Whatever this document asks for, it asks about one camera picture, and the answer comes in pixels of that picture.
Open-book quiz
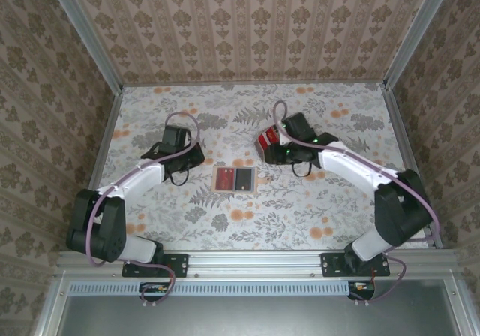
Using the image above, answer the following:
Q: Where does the slotted grey cable duct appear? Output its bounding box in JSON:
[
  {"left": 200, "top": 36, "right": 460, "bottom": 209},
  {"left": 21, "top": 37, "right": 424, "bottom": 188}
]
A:
[{"left": 69, "top": 280, "right": 352, "bottom": 296}]

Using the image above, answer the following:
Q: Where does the thin black right gripper cable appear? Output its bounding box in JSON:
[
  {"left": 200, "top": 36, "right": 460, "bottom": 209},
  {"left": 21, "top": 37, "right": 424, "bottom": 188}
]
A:
[{"left": 292, "top": 161, "right": 314, "bottom": 179}]

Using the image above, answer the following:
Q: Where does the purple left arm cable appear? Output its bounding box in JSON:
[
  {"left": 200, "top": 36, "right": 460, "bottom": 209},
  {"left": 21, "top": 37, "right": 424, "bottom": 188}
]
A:
[{"left": 86, "top": 111, "right": 202, "bottom": 309}]

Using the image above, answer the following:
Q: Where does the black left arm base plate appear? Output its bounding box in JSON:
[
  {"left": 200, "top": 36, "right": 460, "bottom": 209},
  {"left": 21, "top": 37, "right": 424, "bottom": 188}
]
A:
[{"left": 121, "top": 252, "right": 189, "bottom": 278}]

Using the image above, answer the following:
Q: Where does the aluminium table back rail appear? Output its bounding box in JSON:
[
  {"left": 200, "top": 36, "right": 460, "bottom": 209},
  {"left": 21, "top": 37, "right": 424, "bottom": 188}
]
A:
[{"left": 120, "top": 79, "right": 388, "bottom": 89}]

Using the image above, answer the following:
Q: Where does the aluminium frame post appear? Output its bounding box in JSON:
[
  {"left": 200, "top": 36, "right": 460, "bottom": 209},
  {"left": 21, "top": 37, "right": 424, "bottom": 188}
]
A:
[
  {"left": 382, "top": 0, "right": 459, "bottom": 90},
  {"left": 43, "top": 0, "right": 125, "bottom": 95}
]

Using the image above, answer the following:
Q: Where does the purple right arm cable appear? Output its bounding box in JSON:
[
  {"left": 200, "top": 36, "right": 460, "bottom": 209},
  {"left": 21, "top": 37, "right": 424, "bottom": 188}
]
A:
[{"left": 271, "top": 100, "right": 440, "bottom": 307}]

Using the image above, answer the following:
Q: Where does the thin black left gripper cable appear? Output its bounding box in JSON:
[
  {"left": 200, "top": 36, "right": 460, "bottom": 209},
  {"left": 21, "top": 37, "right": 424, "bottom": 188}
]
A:
[{"left": 169, "top": 169, "right": 191, "bottom": 187}]

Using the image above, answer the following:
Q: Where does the wired cable connector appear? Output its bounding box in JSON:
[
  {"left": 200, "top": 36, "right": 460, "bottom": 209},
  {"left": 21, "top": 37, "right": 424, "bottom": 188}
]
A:
[
  {"left": 347, "top": 281, "right": 376, "bottom": 302},
  {"left": 139, "top": 281, "right": 170, "bottom": 302}
]

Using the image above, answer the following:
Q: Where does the beige card holder wallet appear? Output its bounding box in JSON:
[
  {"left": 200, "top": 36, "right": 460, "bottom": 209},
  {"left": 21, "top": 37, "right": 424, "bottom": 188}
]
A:
[{"left": 211, "top": 164, "right": 272, "bottom": 195}]

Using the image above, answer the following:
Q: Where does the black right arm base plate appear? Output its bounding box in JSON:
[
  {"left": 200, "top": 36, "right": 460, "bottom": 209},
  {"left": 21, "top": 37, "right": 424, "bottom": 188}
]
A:
[{"left": 320, "top": 252, "right": 391, "bottom": 278}]

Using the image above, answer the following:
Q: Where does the grey metal panel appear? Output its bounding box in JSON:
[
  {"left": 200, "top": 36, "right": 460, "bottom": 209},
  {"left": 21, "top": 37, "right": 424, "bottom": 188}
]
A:
[{"left": 55, "top": 294, "right": 464, "bottom": 336}]

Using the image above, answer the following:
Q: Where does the aluminium mounting rail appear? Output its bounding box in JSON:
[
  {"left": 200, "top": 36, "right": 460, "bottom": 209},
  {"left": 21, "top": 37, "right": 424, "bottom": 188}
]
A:
[{"left": 55, "top": 249, "right": 458, "bottom": 279}]

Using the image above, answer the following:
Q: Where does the aluminium table side rail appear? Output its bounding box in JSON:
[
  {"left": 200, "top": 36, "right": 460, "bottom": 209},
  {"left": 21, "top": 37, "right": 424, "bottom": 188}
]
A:
[
  {"left": 380, "top": 82, "right": 446, "bottom": 251},
  {"left": 70, "top": 86, "right": 125, "bottom": 253}
]

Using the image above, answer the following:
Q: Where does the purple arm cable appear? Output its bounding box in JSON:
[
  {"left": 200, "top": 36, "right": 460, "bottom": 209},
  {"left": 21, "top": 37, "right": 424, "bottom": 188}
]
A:
[
  {"left": 86, "top": 111, "right": 202, "bottom": 309},
  {"left": 271, "top": 100, "right": 440, "bottom": 307}
]

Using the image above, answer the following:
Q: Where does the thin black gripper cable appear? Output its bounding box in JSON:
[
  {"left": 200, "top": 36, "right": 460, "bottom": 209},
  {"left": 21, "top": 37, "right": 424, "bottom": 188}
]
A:
[
  {"left": 169, "top": 169, "right": 191, "bottom": 187},
  {"left": 292, "top": 161, "right": 314, "bottom": 179}
]

